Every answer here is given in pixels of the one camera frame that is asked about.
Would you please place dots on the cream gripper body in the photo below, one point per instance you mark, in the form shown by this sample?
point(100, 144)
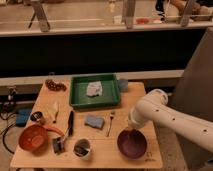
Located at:
point(132, 125)

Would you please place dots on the purple bowl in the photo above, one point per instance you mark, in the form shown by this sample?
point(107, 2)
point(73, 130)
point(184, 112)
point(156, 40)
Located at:
point(132, 143)

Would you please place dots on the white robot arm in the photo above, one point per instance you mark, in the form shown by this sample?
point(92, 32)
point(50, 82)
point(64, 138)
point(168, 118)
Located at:
point(153, 107)

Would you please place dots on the orange bowl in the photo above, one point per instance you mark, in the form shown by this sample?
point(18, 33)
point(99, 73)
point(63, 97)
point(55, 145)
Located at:
point(32, 138)

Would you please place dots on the metal fork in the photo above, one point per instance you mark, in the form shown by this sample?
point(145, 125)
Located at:
point(112, 115)

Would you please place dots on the blue sponge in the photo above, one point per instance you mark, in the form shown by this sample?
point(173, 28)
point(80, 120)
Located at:
point(94, 121)

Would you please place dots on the blue grey cup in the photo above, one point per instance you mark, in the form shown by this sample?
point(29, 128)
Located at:
point(123, 85)

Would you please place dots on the crumpled white cloth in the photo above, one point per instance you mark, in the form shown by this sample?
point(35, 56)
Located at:
point(94, 89)

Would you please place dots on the white cup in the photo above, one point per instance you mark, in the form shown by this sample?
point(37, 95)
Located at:
point(82, 149)

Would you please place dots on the green plastic tray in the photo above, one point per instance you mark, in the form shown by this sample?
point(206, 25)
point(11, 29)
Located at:
point(110, 92)

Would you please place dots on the banana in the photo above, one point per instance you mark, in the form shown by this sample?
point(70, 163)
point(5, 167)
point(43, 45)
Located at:
point(53, 111)

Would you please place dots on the orange spoon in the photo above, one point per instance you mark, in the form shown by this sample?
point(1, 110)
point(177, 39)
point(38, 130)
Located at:
point(53, 129)

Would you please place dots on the small black can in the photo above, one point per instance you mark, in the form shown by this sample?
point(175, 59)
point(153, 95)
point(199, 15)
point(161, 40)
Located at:
point(37, 117)

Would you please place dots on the blue box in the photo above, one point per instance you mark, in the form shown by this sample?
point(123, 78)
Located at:
point(22, 117)

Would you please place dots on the table clamp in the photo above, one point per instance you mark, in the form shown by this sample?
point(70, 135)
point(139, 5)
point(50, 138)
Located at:
point(12, 92)

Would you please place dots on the black handled brush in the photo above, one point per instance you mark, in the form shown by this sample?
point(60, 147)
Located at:
point(58, 143)

